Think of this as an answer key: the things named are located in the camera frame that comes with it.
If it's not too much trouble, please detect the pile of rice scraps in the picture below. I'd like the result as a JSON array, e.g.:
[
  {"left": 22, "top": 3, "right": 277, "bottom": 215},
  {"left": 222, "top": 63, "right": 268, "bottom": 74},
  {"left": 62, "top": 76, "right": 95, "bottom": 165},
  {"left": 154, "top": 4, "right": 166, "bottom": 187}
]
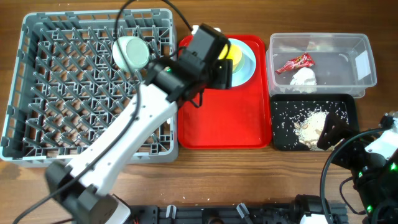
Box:
[{"left": 291, "top": 111, "right": 328, "bottom": 151}]

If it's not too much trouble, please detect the white napkin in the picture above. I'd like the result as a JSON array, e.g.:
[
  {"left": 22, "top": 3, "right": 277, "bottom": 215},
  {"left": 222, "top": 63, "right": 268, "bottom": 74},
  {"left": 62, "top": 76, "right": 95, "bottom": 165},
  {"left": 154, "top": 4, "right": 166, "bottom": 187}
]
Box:
[{"left": 290, "top": 67, "right": 317, "bottom": 93}]

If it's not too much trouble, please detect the yellow plastic cup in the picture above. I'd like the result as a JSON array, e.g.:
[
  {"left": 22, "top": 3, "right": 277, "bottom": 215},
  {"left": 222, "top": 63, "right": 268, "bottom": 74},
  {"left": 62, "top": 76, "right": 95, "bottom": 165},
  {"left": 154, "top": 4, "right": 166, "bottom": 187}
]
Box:
[{"left": 218, "top": 44, "right": 244, "bottom": 71}]

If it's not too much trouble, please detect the red snack wrapper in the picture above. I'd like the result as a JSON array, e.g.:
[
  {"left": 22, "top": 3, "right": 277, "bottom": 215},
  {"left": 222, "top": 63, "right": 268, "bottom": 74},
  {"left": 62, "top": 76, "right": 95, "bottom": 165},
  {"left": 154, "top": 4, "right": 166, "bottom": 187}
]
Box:
[{"left": 275, "top": 52, "right": 315, "bottom": 75}]

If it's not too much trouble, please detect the red plastic serving tray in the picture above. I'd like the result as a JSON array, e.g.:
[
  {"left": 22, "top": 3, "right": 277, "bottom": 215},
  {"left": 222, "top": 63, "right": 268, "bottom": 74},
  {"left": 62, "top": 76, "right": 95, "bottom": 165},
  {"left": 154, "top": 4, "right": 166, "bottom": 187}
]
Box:
[{"left": 177, "top": 34, "right": 272, "bottom": 149}]

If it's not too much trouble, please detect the clear plastic waste bin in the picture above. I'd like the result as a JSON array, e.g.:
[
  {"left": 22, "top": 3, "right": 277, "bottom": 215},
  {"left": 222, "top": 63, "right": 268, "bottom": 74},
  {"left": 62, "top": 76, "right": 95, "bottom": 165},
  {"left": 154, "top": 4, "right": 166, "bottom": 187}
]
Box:
[{"left": 266, "top": 32, "right": 377, "bottom": 98}]

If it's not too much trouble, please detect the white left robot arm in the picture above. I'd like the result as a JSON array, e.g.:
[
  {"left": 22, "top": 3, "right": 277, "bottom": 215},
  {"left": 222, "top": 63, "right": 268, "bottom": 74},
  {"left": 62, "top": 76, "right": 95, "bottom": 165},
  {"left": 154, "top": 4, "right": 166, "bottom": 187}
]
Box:
[{"left": 45, "top": 56, "right": 232, "bottom": 223}]

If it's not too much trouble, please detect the mint green bowl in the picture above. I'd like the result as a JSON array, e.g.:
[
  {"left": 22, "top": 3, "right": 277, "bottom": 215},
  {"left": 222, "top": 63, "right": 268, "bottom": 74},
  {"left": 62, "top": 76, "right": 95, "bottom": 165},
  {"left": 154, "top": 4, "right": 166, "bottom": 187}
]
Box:
[{"left": 112, "top": 36, "right": 150, "bottom": 72}]

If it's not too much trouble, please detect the black waste tray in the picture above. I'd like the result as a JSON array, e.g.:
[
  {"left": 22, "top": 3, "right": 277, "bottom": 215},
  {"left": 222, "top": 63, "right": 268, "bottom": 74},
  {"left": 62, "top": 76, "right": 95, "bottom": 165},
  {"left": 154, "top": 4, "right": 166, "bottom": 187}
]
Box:
[{"left": 271, "top": 94, "right": 359, "bottom": 151}]

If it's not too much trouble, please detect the grey plastic dishwasher rack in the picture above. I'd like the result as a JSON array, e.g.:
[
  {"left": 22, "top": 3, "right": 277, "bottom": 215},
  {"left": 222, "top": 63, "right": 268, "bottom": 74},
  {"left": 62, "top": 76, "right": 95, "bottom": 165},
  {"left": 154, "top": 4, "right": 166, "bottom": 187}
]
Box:
[{"left": 1, "top": 9, "right": 176, "bottom": 167}]

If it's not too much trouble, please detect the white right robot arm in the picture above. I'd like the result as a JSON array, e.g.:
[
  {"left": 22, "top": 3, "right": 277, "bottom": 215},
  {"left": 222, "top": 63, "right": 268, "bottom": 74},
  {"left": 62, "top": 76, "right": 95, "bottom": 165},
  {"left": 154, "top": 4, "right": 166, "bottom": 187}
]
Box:
[{"left": 298, "top": 111, "right": 397, "bottom": 223}]

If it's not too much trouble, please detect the light green small bowl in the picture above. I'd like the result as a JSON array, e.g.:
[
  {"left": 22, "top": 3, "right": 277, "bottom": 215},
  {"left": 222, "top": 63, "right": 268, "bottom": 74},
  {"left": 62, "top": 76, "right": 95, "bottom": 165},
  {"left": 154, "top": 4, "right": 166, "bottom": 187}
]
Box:
[{"left": 232, "top": 55, "right": 244, "bottom": 73}]

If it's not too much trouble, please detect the light blue plate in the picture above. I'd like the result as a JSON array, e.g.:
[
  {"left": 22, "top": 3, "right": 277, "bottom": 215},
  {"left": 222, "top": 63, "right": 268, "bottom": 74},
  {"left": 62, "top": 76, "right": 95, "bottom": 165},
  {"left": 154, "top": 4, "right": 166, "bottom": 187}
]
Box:
[{"left": 229, "top": 38, "right": 256, "bottom": 87}]

